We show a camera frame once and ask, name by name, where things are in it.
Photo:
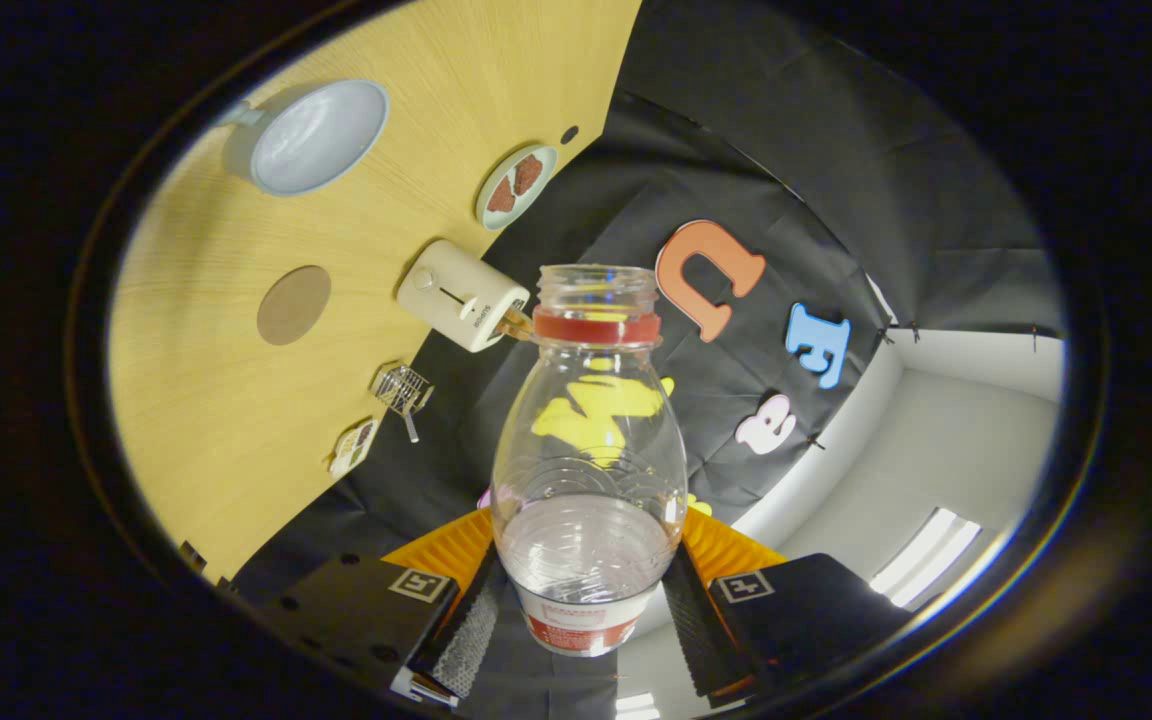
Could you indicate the small black table clamp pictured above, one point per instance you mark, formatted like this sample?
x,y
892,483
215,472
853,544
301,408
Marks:
x,y
192,556

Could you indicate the white toaster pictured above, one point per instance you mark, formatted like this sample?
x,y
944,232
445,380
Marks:
x,y
456,290

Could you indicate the long ceiling light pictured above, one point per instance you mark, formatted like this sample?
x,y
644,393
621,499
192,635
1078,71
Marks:
x,y
926,555

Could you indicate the brown meat piece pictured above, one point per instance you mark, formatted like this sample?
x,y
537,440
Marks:
x,y
501,195
528,174

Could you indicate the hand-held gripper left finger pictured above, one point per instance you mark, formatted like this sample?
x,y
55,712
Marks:
x,y
471,630

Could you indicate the clear plastic juice bottle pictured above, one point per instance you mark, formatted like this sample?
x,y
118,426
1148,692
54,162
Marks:
x,y
586,540

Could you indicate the wooden table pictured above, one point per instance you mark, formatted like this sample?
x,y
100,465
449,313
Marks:
x,y
236,450

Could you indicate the white divided condiment tray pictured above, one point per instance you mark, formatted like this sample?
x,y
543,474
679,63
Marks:
x,y
351,450

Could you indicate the pale green plate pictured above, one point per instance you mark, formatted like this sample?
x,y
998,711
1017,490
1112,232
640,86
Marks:
x,y
496,215

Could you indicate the white cup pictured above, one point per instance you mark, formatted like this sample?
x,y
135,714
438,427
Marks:
x,y
316,135

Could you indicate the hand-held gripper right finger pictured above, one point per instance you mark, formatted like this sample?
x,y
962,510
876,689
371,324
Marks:
x,y
691,630

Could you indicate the round brown coaster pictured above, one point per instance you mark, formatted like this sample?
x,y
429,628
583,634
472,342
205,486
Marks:
x,y
293,305

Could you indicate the brown bread slice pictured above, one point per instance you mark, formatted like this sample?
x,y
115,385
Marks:
x,y
514,323

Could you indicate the small ceiling light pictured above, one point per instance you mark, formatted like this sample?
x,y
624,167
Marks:
x,y
636,707

